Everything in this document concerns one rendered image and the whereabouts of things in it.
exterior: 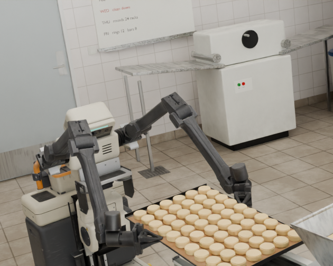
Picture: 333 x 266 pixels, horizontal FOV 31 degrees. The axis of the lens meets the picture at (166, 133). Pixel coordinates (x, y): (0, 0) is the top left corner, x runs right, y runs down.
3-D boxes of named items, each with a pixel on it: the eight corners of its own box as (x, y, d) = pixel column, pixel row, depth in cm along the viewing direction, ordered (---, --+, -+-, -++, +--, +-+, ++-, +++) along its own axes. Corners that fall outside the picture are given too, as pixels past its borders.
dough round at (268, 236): (279, 237, 205) (279, 232, 205) (271, 243, 202) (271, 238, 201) (267, 233, 208) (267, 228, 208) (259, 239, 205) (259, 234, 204)
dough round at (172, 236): (183, 239, 210) (182, 234, 209) (170, 244, 208) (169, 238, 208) (176, 234, 214) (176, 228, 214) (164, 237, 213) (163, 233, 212)
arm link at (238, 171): (238, 183, 257) (224, 192, 253) (230, 159, 254) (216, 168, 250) (258, 186, 248) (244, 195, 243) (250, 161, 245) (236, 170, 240)
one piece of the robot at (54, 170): (42, 169, 287) (38, 148, 283) (51, 166, 290) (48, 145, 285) (50, 176, 279) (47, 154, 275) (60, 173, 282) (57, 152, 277)
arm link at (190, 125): (185, 107, 265) (167, 117, 260) (190, 102, 261) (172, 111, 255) (241, 187, 258) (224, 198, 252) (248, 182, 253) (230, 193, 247)
